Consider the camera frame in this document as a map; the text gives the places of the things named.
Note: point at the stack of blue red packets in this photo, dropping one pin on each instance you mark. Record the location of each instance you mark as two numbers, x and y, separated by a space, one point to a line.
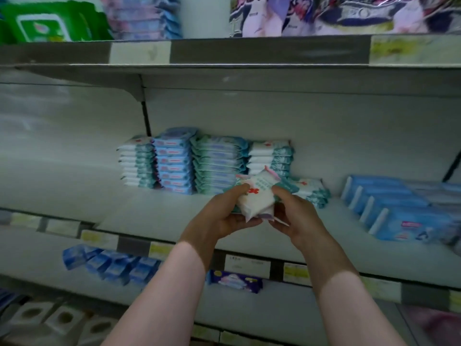
174 160

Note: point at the dark blue packaged goods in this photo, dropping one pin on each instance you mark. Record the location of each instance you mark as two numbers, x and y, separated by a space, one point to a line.
236 281

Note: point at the beige tissue box holder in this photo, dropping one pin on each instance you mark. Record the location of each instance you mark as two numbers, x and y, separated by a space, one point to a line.
30 313
65 320
97 330

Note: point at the pink blue packet stack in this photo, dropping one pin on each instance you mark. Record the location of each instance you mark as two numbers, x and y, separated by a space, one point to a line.
144 16

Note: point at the person's right forearm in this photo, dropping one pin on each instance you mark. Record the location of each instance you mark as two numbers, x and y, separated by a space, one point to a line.
353 299

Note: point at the stack of blue green packets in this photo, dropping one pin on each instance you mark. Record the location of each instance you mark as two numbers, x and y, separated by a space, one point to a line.
220 163

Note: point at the metal store shelving unit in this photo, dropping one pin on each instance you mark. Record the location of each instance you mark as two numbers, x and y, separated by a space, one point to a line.
324 119

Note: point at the person's left forearm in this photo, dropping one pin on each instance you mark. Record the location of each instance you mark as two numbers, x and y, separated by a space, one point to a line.
162 299

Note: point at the stack of white green packets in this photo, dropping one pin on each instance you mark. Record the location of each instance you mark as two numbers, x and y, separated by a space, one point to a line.
270 156
137 162

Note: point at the row of blue white boxes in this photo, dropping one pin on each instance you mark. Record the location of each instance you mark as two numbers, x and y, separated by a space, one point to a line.
400 209

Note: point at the person's right hand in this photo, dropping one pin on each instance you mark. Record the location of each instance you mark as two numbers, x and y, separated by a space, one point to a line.
302 223

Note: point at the person's left hand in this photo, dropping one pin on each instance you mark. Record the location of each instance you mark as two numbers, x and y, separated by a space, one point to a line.
216 223

